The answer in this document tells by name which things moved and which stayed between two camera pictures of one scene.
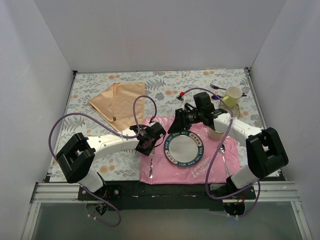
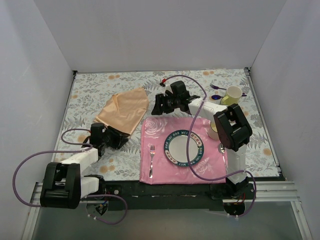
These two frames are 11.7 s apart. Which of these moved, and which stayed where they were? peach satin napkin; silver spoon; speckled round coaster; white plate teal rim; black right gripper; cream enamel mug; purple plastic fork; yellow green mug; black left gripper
Moved: black left gripper; peach satin napkin; black right gripper
Stayed: cream enamel mug; white plate teal rim; speckled round coaster; purple plastic fork; silver spoon; yellow green mug
